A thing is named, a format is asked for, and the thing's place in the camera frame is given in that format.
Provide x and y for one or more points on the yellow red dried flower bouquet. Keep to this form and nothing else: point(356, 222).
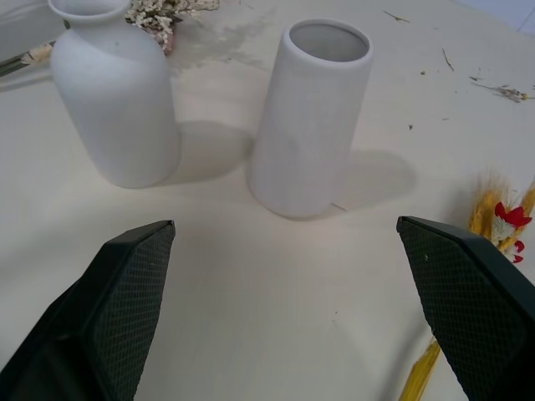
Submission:
point(497, 225)

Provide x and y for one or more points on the white bottle-shaped ceramic vase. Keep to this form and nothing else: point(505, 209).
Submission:
point(117, 104)

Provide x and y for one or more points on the white cylindrical ceramic vase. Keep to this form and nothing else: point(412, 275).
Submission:
point(311, 121)

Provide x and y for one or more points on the cream pink dried flower bunch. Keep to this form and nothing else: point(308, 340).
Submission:
point(161, 16)

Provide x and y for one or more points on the dried lavender sprig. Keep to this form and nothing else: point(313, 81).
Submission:
point(503, 90)

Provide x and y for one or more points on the pale dried daisy stem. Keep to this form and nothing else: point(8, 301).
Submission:
point(29, 56)

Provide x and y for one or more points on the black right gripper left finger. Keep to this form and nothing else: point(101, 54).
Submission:
point(104, 309)

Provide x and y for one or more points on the small dried twig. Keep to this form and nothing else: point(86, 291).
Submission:
point(395, 16)
point(447, 59)

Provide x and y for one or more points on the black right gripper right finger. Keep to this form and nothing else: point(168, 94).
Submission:
point(472, 301)

